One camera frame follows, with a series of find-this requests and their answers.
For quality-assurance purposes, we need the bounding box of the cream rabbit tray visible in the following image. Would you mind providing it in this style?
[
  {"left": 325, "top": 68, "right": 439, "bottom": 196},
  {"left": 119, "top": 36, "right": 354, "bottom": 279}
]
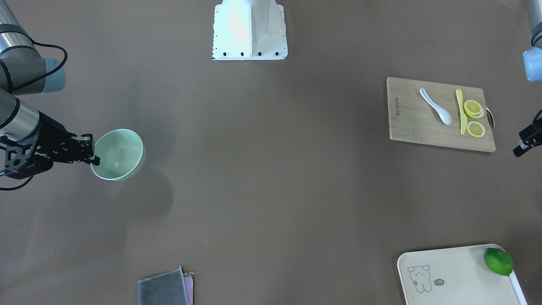
[{"left": 397, "top": 244, "right": 527, "bottom": 305}]

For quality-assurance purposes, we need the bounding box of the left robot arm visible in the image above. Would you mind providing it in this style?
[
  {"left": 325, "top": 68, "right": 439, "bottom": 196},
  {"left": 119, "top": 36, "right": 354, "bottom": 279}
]
[{"left": 513, "top": 0, "right": 542, "bottom": 158}]

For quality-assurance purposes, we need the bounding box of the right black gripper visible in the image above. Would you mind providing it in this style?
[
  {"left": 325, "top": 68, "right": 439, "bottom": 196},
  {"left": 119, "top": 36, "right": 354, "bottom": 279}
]
[{"left": 32, "top": 112, "right": 101, "bottom": 166}]

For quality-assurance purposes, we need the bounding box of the lemon slice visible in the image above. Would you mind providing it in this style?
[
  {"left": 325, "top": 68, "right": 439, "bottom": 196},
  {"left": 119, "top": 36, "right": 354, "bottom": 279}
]
[
  {"left": 463, "top": 99, "right": 485, "bottom": 119},
  {"left": 466, "top": 121, "right": 486, "bottom": 138}
]

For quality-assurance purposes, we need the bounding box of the bamboo cutting board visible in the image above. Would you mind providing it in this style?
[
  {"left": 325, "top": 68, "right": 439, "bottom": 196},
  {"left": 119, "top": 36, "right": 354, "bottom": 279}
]
[{"left": 386, "top": 77, "right": 496, "bottom": 153}]

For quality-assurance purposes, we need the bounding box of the white plastic spoon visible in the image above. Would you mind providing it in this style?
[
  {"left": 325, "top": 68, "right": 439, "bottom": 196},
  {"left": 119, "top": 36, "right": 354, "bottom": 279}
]
[{"left": 419, "top": 88, "right": 453, "bottom": 126}]

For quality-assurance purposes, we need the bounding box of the grey folded cloth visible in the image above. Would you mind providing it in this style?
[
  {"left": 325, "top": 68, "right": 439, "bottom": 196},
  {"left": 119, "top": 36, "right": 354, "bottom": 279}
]
[{"left": 138, "top": 266, "right": 195, "bottom": 305}]

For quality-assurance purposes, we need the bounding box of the green lime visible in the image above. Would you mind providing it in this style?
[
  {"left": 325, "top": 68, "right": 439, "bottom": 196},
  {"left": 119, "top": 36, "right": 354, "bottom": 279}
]
[{"left": 484, "top": 247, "right": 514, "bottom": 277}]

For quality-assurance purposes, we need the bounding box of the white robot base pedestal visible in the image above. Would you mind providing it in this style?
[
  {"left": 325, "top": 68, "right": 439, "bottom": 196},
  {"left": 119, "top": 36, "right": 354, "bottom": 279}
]
[{"left": 212, "top": 0, "right": 288, "bottom": 61}]

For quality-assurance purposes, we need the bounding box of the light green bowl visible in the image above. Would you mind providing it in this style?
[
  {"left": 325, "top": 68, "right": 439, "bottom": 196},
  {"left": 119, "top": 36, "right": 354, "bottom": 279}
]
[{"left": 91, "top": 129, "right": 147, "bottom": 181}]

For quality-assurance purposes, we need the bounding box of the upper lemon slice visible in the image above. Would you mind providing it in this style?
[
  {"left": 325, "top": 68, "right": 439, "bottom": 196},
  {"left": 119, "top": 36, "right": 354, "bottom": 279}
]
[{"left": 463, "top": 99, "right": 485, "bottom": 119}]

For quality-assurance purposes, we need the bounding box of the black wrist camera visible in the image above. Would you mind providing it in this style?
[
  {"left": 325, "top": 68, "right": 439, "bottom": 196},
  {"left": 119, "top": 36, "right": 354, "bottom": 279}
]
[{"left": 1, "top": 146, "right": 53, "bottom": 180}]

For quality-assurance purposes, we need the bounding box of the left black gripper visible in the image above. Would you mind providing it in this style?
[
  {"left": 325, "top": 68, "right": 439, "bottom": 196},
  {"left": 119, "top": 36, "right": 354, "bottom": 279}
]
[{"left": 513, "top": 122, "right": 542, "bottom": 158}]

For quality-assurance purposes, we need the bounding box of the yellow plastic knife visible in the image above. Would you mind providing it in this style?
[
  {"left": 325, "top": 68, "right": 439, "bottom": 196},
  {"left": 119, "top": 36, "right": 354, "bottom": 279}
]
[{"left": 455, "top": 89, "right": 468, "bottom": 135}]

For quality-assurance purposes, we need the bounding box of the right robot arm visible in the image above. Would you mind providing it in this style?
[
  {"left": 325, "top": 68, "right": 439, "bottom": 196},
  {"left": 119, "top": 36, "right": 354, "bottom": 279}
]
[{"left": 0, "top": 0, "right": 100, "bottom": 165}]

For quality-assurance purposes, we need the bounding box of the lower lemon slice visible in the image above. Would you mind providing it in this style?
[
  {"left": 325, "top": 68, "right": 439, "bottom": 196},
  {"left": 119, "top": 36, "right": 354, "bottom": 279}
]
[{"left": 466, "top": 121, "right": 486, "bottom": 138}]

